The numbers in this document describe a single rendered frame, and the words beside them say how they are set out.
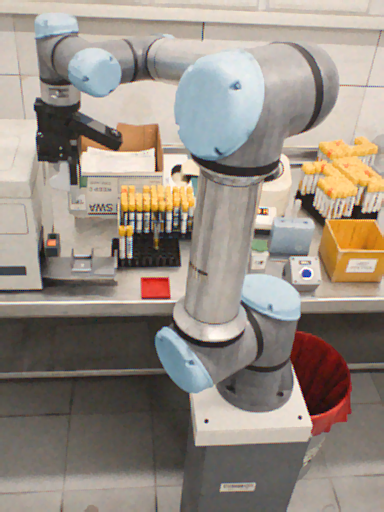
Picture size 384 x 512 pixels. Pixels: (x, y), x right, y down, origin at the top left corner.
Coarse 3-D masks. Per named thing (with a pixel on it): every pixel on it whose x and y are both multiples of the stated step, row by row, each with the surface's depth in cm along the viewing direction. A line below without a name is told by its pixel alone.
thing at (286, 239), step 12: (276, 228) 143; (288, 228) 143; (300, 228) 143; (312, 228) 143; (276, 240) 145; (288, 240) 145; (300, 240) 145; (276, 252) 147; (288, 252) 147; (300, 252) 147
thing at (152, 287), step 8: (144, 280) 137; (152, 280) 138; (160, 280) 138; (168, 280) 137; (144, 288) 135; (152, 288) 135; (160, 288) 136; (168, 288) 136; (144, 296) 132; (152, 296) 133; (160, 296) 133; (168, 296) 133
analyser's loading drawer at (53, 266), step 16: (48, 256) 136; (64, 256) 136; (80, 256) 136; (96, 256) 137; (112, 256) 138; (48, 272) 132; (64, 272) 132; (80, 272) 132; (96, 272) 133; (112, 272) 133
